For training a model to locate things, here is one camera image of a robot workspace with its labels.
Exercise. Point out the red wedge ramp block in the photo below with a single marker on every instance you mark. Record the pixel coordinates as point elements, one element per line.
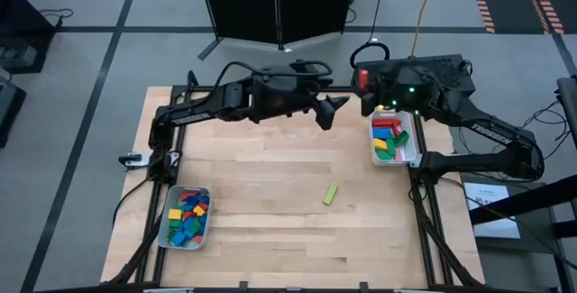
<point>197,239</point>
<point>188,194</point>

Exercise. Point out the black equipment case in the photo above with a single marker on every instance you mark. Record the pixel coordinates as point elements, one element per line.
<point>9,108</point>

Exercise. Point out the black desk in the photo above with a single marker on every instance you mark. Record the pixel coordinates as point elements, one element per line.
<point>22,36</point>

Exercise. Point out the black table frame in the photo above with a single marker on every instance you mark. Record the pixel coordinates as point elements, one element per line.
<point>433,221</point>

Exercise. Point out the white printed sheet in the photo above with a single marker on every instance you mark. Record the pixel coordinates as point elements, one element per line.
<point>487,194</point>

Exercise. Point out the small red cube block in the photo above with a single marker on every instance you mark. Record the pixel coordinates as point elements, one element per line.
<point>204,206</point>

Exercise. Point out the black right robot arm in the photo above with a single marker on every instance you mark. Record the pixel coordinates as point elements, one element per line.
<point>491,133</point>

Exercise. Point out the thin green plank block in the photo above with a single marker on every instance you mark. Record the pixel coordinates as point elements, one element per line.
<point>390,148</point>

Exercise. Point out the black perforated computer case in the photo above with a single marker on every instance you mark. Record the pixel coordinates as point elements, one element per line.
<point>451,70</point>

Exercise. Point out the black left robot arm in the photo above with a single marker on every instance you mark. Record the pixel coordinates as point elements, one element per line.
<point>189,117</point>

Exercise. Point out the large blue rectangular block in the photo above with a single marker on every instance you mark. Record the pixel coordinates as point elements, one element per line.
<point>382,133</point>

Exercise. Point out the green wedge block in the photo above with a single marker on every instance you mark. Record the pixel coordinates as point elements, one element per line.
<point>197,228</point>

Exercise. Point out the pink long block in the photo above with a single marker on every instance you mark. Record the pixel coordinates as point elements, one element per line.
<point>399,154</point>

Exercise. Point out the red long block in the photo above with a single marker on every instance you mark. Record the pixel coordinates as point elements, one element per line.
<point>383,122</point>
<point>363,79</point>

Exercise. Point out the red triangular prism block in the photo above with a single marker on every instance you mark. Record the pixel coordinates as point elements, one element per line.
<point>187,215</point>

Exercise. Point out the blue square block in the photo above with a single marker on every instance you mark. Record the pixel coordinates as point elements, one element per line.
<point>192,201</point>

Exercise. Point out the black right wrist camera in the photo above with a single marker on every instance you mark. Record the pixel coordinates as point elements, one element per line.
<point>410,83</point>

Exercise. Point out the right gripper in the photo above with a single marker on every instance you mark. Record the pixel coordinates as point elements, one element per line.
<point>396,94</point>

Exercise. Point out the light green long block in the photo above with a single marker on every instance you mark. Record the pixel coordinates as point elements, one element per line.
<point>330,195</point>

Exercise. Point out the black metal beam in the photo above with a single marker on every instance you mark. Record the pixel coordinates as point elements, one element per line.
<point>523,203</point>

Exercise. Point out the yellow long block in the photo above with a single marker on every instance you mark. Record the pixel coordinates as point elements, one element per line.
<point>380,144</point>

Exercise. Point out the black stand post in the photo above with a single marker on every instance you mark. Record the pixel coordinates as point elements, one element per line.
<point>569,103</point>

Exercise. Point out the white plastic storage bin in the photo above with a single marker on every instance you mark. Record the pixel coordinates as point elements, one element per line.
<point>166,221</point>
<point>412,149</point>

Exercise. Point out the dark green Duplo brick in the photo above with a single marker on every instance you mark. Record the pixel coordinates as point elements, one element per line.
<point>171,234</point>

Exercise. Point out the black folding partition screen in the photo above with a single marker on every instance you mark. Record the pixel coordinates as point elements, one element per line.
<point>252,4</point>

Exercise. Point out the green rectangular block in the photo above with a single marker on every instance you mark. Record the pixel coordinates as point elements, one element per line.
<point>383,155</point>

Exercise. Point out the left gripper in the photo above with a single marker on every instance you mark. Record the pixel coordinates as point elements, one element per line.
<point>279,97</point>

